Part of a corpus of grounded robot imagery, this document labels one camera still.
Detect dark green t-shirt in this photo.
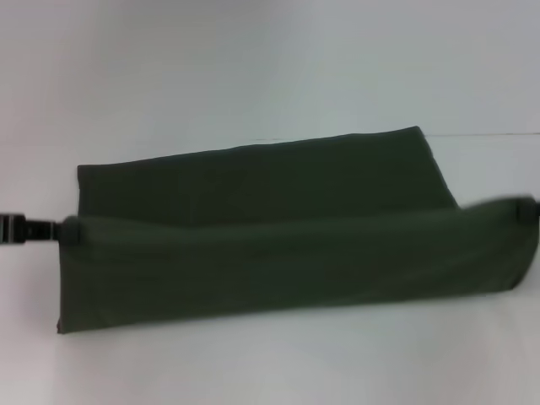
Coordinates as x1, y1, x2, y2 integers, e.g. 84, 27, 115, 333
56, 125, 540, 337

